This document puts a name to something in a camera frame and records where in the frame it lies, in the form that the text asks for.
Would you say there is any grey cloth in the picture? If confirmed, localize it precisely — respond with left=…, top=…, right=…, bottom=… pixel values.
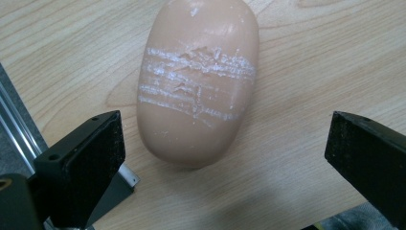
left=314, top=201, right=401, bottom=230

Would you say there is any peach soap bar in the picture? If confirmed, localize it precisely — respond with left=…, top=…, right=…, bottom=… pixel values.
left=136, top=0, right=260, bottom=170

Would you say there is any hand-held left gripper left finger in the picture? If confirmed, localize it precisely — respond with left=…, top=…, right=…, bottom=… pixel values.
left=33, top=109, right=126, bottom=230

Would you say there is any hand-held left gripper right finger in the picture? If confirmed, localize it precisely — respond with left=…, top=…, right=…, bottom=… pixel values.
left=324, top=110, right=406, bottom=230

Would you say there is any aluminium table edge rail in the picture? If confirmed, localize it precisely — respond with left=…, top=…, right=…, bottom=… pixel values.
left=0, top=80, right=141, bottom=230

